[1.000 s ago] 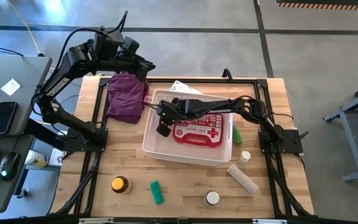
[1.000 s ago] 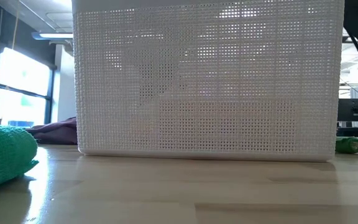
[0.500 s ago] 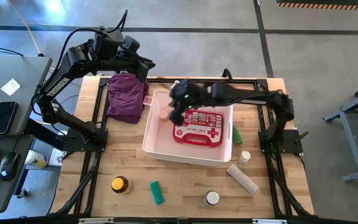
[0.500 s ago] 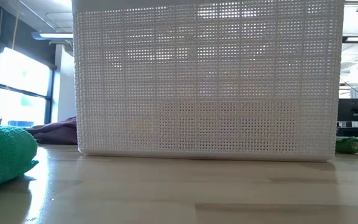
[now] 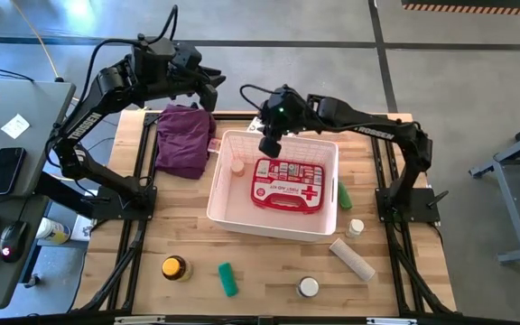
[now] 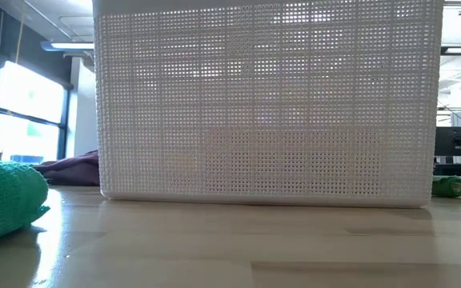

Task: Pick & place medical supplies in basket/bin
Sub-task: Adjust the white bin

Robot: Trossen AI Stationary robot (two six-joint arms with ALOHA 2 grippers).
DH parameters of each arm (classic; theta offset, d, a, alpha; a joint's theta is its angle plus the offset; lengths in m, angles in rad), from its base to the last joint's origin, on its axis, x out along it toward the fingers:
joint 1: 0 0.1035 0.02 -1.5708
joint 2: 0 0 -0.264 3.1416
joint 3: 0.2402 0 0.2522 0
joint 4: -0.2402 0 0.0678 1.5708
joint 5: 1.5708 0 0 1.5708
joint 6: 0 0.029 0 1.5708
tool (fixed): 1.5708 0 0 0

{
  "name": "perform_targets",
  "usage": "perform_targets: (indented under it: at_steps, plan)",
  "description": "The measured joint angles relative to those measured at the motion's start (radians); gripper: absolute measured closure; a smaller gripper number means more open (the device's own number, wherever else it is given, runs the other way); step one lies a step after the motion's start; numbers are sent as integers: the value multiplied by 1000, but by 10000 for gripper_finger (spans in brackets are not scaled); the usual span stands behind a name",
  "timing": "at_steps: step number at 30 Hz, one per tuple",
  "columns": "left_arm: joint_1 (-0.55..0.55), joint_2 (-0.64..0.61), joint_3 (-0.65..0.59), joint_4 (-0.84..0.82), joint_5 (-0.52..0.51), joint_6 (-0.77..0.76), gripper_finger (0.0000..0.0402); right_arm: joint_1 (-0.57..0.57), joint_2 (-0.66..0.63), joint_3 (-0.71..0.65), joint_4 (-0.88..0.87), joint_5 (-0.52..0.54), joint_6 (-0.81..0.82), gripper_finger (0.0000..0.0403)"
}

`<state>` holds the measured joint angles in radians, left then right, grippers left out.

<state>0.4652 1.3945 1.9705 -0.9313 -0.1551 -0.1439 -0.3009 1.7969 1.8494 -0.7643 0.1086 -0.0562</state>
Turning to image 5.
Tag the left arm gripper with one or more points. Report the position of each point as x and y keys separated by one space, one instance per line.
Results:
x=169 y=67

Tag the hazard striped black mat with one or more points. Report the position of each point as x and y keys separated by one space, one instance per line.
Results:
x=467 y=8

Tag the purple folded cloth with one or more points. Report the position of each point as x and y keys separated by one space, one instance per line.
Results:
x=183 y=135

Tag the black table clamp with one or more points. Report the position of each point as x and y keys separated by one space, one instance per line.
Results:
x=194 y=105

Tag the amber bottle yellow lid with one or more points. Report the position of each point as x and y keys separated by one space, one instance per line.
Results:
x=174 y=267

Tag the black floor plug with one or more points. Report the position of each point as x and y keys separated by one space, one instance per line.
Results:
x=59 y=79

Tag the light green bandage roll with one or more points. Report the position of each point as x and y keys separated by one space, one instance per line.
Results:
x=345 y=196

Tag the small white pill bottle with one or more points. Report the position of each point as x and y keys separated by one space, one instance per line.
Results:
x=355 y=227

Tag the white paper note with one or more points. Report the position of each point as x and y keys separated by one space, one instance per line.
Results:
x=15 y=126

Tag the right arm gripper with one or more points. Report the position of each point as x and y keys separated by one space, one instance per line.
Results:
x=287 y=113

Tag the grey office desk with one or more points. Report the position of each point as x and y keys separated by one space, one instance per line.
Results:
x=30 y=117

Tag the white frame bracket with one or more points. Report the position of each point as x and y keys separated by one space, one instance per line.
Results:
x=138 y=320
x=391 y=321

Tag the small white cardboard box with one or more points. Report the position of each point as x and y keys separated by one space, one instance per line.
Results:
x=83 y=227

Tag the red first aid kit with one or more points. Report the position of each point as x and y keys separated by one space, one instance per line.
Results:
x=287 y=198

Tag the white round lid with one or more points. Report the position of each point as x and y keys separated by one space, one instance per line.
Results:
x=308 y=287

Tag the black smartphone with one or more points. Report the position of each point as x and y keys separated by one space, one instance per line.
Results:
x=3 y=170

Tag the grey metal cart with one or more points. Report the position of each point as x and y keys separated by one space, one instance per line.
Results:
x=512 y=207

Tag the white perforated plastic basket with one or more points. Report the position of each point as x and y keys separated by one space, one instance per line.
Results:
x=242 y=212

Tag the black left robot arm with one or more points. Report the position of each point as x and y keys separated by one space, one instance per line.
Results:
x=84 y=122

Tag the black computer mouse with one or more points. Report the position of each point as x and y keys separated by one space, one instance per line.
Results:
x=13 y=241

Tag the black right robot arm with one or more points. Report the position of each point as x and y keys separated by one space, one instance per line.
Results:
x=377 y=131

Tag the black metal table frame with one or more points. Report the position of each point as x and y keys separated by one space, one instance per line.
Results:
x=237 y=116

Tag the white yellow bottle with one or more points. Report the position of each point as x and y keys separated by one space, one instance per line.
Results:
x=54 y=231

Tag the long beige bandage roll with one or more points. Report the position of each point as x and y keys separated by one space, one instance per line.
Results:
x=352 y=259

